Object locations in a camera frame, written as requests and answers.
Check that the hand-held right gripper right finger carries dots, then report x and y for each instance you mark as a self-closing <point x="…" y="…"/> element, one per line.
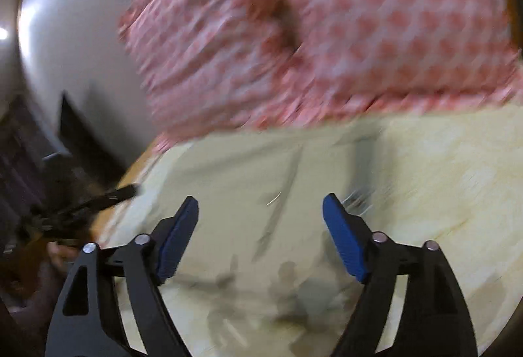
<point x="343" y="236"/>

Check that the dark wooden furniture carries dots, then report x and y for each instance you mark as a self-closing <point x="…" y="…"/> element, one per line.
<point x="81" y="140"/>

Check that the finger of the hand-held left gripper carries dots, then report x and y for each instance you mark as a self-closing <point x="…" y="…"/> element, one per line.
<point x="118" y="193"/>

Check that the red patterned white blanket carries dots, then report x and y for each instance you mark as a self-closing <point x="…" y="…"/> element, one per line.
<point x="327" y="26"/>

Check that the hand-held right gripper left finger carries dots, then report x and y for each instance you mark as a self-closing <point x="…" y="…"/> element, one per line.
<point x="179" y="232"/>

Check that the beige pants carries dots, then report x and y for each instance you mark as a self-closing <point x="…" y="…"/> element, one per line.
<point x="253" y="165"/>

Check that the cream printed bedsheet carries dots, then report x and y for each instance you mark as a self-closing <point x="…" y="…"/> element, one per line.
<point x="441" y="193"/>

